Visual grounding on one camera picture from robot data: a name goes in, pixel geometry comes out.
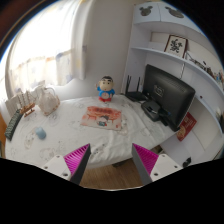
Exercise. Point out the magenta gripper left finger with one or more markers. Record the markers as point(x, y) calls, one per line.
point(70, 167)

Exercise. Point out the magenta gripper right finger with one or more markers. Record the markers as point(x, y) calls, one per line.
point(152, 167)

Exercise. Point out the white patterned tablecloth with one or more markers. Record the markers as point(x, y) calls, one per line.
point(65, 133)

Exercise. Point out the red packet on shelf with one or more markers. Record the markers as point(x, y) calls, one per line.
point(186, 126)

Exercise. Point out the black wifi router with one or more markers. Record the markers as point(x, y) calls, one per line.
point(135, 96)

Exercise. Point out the black computer monitor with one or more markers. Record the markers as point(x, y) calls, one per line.
point(168, 98)

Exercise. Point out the dark green keyboard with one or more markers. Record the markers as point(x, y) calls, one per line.
point(12, 125)

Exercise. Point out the cartoon boy figurine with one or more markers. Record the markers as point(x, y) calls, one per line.
point(105, 89)

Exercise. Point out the wooden model sailing ship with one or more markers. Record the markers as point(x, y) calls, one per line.
point(26, 103)

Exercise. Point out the white sheer curtain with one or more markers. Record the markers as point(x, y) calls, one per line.
point(51, 48)

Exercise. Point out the framed picture on shelf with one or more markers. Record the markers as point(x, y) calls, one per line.
point(176, 45)

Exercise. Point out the white wall shelf unit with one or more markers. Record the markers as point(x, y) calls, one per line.
point(152, 24)

